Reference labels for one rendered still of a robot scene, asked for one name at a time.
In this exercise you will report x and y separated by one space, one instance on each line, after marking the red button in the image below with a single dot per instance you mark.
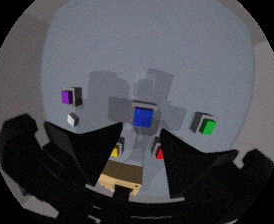
156 148

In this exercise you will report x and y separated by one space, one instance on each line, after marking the yellow button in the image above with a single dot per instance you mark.
117 151

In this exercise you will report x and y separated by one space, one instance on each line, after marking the green button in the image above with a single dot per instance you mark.
203 123

